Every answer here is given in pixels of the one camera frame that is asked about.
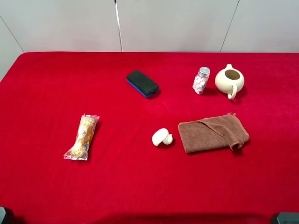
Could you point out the red tablecloth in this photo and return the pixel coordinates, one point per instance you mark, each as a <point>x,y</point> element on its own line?
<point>126,179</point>

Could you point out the black device at right corner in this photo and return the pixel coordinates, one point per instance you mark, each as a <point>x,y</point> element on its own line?
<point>285,218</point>

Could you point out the black device at left corner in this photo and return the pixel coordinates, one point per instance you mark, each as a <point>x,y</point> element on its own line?
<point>6,216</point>

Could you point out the black and blue board eraser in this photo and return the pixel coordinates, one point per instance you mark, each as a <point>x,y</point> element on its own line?
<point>143,84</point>

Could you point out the brown folded towel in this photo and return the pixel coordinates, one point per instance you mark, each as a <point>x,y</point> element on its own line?
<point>213,133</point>

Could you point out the candy bottle with silver lid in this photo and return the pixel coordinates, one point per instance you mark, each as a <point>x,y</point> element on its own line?
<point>201,80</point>

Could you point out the black device at corner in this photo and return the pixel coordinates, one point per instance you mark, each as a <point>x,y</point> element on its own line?
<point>285,218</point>
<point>6,216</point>

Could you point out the gold chocolate pack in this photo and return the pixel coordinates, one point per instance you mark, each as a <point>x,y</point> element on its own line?
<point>85,133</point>

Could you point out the cream ceramic teapot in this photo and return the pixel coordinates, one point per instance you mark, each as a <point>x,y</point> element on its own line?
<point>229,81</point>

